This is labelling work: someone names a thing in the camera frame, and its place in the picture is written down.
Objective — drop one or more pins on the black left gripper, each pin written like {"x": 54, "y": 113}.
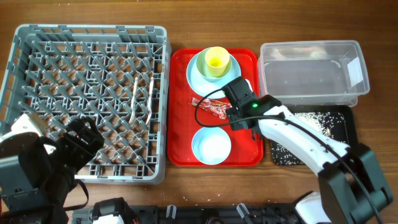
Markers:
{"x": 83, "y": 153}

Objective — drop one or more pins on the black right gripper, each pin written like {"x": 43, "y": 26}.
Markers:
{"x": 232, "y": 114}

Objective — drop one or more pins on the light blue bowl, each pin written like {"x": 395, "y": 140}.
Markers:
{"x": 211, "y": 146}

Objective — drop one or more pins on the white plastic spoon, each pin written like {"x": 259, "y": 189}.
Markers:
{"x": 133, "y": 101}

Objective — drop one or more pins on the rice and food scraps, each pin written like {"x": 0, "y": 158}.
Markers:
{"x": 330, "y": 124}

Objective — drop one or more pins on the white plastic fork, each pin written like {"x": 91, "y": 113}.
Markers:
{"x": 149, "y": 102}

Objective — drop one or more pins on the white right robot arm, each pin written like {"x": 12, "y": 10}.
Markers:
{"x": 352, "y": 186}

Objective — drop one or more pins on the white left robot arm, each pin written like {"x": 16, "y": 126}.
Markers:
{"x": 37, "y": 172}

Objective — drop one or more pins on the grey dishwasher rack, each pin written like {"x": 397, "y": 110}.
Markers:
{"x": 63, "y": 72}

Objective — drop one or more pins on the red snack wrapper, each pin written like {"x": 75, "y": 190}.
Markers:
{"x": 217, "y": 108}

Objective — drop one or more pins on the light blue plate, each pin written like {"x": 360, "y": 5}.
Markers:
{"x": 201, "y": 85}

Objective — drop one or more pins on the red plastic tray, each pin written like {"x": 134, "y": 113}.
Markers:
{"x": 181, "y": 124}

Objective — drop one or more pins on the yellow plastic cup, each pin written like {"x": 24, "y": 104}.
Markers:
{"x": 216, "y": 59}

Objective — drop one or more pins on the green bowl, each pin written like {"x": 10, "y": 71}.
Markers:
{"x": 201, "y": 66}

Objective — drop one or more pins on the clear plastic bin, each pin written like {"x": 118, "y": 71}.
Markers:
{"x": 318, "y": 72}

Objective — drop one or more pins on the black tray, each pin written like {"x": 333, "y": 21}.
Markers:
{"x": 345, "y": 110}

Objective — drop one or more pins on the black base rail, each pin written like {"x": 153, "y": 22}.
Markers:
{"x": 268, "y": 213}

